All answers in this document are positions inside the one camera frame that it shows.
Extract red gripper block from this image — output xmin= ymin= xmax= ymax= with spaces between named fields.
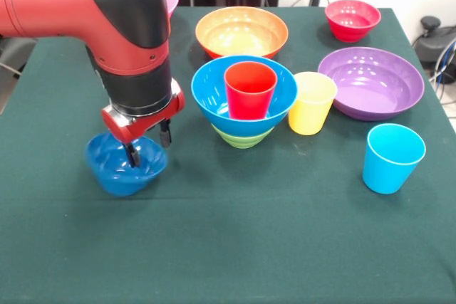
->
xmin=100 ymin=87 xmax=186 ymax=169

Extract small dark blue bowl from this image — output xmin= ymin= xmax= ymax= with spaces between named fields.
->
xmin=85 ymin=132 xmax=168 ymax=197

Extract large light blue bowl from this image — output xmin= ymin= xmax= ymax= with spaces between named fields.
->
xmin=190 ymin=55 xmax=299 ymax=137

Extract red cup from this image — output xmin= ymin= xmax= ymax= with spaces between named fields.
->
xmin=224 ymin=61 xmax=279 ymax=120

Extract green bowl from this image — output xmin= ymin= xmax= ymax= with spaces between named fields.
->
xmin=210 ymin=122 xmax=275 ymax=150

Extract dark green tablecloth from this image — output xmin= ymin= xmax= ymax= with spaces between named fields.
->
xmin=0 ymin=4 xmax=456 ymax=304

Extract orange bowl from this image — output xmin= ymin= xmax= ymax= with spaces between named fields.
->
xmin=195 ymin=6 xmax=289 ymax=60

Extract yellow cup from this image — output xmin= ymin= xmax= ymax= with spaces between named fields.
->
xmin=287 ymin=71 xmax=338 ymax=136

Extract purple bowl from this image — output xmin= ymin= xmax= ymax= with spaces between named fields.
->
xmin=317 ymin=46 xmax=425 ymax=122

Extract small crimson bowl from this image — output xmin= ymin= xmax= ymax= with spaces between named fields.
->
xmin=324 ymin=0 xmax=382 ymax=43

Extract light blue cup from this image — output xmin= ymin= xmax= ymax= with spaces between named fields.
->
xmin=362 ymin=123 xmax=427 ymax=195

